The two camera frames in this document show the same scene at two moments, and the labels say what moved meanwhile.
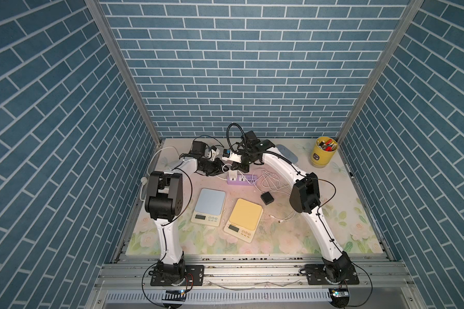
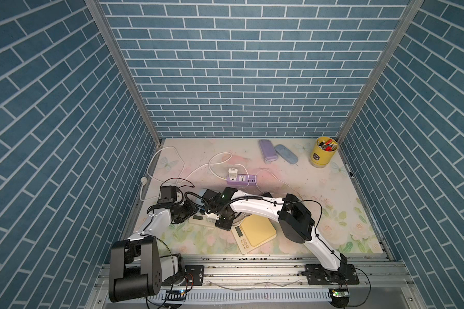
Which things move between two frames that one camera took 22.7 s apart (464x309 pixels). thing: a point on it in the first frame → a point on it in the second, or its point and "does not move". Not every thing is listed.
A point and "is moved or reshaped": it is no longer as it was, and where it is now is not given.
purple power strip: [247, 179] does not move
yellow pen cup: [323, 151] does not move
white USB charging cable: [265, 180] is moved or reshaped
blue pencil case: [291, 158] does not move
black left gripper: [217, 167] → [191, 209]
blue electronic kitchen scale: [209, 207] does not move
